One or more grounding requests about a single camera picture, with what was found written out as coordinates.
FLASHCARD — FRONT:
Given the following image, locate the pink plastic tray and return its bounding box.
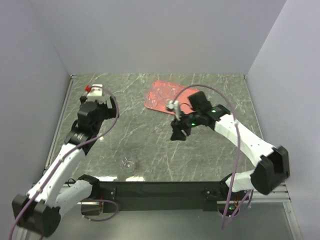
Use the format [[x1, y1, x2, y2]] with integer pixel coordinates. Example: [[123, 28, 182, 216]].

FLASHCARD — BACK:
[[146, 80, 199, 115]]

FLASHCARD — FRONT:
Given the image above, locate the aluminium rail frame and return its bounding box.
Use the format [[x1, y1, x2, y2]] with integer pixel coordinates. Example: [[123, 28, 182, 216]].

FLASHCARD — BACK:
[[13, 74, 301, 240]]

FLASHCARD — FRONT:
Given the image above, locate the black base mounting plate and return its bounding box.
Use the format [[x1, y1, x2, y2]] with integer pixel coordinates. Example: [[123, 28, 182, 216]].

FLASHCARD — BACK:
[[89, 181, 229, 212]]

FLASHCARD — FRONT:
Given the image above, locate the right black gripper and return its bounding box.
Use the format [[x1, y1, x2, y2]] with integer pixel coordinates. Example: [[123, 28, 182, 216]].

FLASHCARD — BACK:
[[170, 109, 202, 142]]

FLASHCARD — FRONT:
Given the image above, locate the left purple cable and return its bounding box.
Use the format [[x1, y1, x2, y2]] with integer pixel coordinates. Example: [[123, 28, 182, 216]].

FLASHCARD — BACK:
[[8, 87, 120, 240]]

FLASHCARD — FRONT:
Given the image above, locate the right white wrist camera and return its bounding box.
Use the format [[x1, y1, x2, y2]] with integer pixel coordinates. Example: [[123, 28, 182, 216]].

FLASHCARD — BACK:
[[165, 100, 181, 121]]

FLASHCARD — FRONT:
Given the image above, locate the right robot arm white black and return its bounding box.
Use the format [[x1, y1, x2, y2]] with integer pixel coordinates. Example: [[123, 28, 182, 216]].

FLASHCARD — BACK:
[[166, 91, 290, 200]]

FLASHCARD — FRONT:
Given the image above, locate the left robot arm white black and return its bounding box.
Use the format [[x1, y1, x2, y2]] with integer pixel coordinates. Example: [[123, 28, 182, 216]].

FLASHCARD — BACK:
[[12, 97, 120, 238]]

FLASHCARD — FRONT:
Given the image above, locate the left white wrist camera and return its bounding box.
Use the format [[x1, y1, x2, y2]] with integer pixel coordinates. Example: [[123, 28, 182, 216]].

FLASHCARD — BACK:
[[84, 84, 105, 98]]

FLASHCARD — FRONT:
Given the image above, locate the clear glass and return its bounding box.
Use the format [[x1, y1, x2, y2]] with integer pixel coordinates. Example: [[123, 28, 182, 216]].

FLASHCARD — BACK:
[[119, 156, 137, 173], [150, 81, 165, 97], [144, 92, 158, 109], [160, 85, 178, 99]]

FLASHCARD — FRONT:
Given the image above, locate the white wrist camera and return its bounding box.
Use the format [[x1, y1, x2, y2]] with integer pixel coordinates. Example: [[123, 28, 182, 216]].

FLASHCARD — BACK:
[[84, 84, 105, 98], [165, 100, 181, 121]]

